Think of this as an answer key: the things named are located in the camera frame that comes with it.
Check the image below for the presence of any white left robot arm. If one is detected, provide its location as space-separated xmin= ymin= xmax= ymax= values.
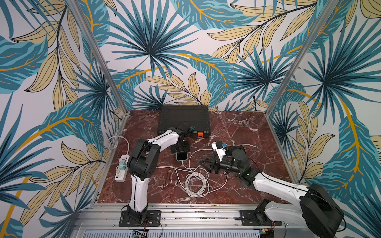
xmin=126 ymin=126 xmax=194 ymax=223

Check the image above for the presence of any white power strip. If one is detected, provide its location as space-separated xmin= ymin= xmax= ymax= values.
xmin=114 ymin=155 xmax=130 ymax=182

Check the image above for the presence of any smartphone with pink case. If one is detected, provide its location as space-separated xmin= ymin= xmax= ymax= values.
xmin=176 ymin=152 xmax=189 ymax=162

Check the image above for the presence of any brown-handled screwdriver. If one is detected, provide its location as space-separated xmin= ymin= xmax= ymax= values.
xmin=164 ymin=169 xmax=173 ymax=187

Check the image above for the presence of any white power strip cord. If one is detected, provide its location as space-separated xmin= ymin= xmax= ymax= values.
xmin=108 ymin=135 xmax=131 ymax=157

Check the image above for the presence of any aluminium frame post right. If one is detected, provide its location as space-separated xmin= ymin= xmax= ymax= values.
xmin=265 ymin=0 xmax=339 ymax=118

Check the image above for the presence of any aluminium frame post left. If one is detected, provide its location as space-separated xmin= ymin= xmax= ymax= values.
xmin=66 ymin=0 xmax=129 ymax=118

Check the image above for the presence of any white charging cable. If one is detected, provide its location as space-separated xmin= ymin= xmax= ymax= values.
xmin=156 ymin=148 xmax=230 ymax=197

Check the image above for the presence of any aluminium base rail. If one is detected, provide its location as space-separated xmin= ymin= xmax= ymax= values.
xmin=69 ymin=203 xmax=328 ymax=238

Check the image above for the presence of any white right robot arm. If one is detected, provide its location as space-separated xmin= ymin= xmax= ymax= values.
xmin=199 ymin=147 xmax=346 ymax=238

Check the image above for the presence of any aluminium frame post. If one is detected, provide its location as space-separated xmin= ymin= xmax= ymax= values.
xmin=66 ymin=0 xmax=129 ymax=118
xmin=265 ymin=0 xmax=339 ymax=118

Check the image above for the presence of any black plastic tool case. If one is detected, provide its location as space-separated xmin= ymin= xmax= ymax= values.
xmin=157 ymin=105 xmax=211 ymax=139

